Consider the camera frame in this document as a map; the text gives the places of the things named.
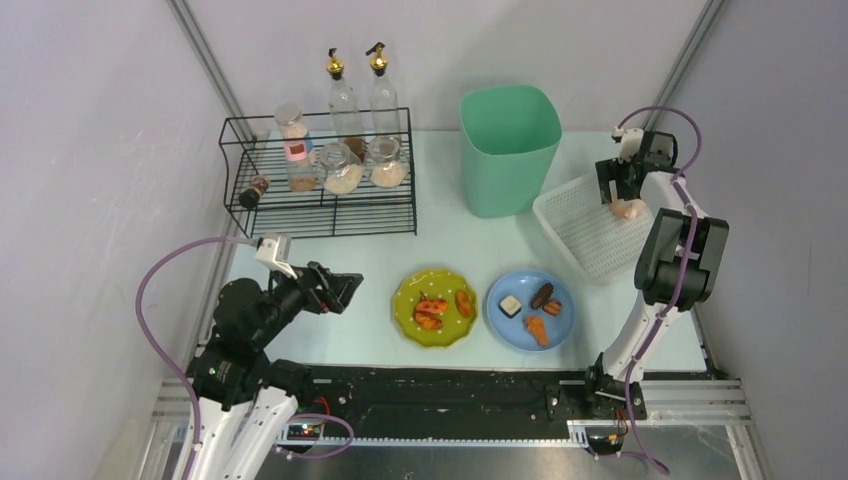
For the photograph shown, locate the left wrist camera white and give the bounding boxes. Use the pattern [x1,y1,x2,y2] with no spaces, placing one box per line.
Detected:
[254,233,299,280]

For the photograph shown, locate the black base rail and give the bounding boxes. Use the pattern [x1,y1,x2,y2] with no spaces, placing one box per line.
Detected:
[225,360,647,442]

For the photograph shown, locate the brown sea cucumber toy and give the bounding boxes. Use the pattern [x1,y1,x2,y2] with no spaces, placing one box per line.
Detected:
[530,282,554,310]

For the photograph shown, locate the pink lid spice shaker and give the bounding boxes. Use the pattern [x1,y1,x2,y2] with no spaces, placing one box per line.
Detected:
[284,140,318,192]

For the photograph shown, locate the red white meat slice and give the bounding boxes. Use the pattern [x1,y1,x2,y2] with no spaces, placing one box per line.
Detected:
[542,300,563,316]

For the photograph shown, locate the small black cap spice bottle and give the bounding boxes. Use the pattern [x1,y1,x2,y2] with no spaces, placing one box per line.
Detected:
[238,175,272,210]

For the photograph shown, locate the brown fried food piece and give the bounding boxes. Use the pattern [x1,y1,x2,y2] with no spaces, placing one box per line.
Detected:
[455,289,475,319]

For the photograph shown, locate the blue plate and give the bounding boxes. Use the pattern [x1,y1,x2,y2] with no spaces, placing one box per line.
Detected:
[484,270,577,352]

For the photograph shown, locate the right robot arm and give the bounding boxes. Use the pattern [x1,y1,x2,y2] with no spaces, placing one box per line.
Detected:
[587,127,730,401]

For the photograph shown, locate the orange chicken wing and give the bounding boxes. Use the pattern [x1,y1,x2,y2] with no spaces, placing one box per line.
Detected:
[414,312,443,330]
[415,291,449,316]

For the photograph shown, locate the oil bottle gold spout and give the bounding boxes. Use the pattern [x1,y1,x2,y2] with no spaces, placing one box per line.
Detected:
[325,48,366,163]
[365,42,402,142]

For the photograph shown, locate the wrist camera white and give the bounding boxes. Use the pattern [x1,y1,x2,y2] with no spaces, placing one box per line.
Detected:
[611,127,645,162]
[254,233,299,280]

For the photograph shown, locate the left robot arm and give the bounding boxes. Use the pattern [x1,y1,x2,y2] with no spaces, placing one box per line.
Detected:
[174,262,364,479]

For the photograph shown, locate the pink mug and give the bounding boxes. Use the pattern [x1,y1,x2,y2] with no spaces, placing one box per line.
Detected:
[609,187,649,220]

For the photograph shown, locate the tall jar blue label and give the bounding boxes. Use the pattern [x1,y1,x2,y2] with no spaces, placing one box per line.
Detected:
[274,103,310,140]

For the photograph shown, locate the sushi roll piece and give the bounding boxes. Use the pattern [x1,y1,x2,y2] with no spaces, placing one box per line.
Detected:
[498,295,523,319]

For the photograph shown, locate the white plastic basket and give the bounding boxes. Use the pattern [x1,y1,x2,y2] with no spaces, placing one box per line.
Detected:
[532,174,654,284]

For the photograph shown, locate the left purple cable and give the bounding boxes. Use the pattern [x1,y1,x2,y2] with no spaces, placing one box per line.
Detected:
[134,238,356,480]

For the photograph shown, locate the green plastic bin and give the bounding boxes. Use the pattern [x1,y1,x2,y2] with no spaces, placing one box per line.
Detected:
[460,84,563,218]

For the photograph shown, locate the green dotted plate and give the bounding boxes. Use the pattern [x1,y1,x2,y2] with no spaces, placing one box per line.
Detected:
[390,268,479,348]

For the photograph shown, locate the orange food chunk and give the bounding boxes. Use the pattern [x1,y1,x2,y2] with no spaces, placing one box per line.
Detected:
[524,315,549,348]

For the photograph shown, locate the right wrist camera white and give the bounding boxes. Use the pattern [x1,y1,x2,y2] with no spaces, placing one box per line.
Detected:
[611,127,645,162]

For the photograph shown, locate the round glass jar silver lid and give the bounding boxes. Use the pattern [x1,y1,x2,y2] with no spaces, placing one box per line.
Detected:
[319,142,364,196]

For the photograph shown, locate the black wire rack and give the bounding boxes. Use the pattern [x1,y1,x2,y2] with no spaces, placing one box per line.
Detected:
[218,107,418,239]

